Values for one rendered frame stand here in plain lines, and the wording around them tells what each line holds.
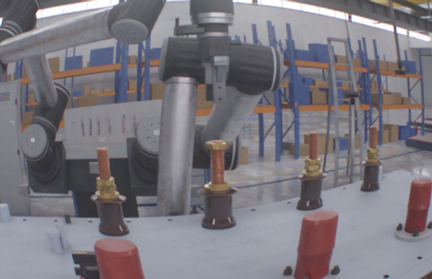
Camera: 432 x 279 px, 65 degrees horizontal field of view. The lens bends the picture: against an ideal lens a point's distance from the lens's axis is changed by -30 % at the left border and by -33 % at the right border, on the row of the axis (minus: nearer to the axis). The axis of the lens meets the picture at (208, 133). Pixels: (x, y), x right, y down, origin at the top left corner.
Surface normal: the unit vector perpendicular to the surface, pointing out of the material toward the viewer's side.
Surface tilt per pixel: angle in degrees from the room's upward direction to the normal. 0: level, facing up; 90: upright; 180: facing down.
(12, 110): 90
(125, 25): 137
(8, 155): 90
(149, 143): 65
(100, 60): 90
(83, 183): 90
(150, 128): 60
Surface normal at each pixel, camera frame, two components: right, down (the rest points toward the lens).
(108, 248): -0.05, -0.98
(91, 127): 0.33, 0.10
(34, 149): 0.18, -0.32
